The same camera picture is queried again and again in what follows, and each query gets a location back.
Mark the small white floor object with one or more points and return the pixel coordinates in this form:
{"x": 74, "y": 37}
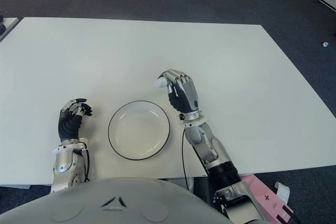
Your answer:
{"x": 325, "y": 44}

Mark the pink cardboard box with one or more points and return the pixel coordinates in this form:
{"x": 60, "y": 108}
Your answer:
{"x": 265, "y": 195}

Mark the white paper strip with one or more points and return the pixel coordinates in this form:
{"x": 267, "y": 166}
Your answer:
{"x": 283, "y": 192}

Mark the green white toothpaste tube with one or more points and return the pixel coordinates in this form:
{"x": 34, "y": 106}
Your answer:
{"x": 160, "y": 83}

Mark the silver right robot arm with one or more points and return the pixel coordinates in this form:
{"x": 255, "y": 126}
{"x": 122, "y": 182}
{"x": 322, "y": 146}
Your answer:
{"x": 207, "y": 145}

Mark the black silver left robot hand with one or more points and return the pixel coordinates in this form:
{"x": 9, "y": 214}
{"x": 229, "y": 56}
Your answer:
{"x": 68, "y": 128}

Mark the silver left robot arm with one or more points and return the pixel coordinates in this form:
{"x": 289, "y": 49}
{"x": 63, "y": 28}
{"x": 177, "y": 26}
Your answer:
{"x": 63, "y": 159}

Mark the grey robot torso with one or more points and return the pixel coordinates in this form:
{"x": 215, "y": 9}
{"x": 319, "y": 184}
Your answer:
{"x": 118, "y": 203}

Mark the white side table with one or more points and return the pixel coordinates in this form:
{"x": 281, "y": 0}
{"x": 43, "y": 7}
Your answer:
{"x": 9, "y": 27}

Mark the white plate with black rim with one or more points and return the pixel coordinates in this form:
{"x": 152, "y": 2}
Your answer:
{"x": 139, "y": 129}

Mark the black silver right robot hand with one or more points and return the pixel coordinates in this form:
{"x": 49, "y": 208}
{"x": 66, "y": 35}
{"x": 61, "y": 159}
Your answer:
{"x": 186, "y": 95}

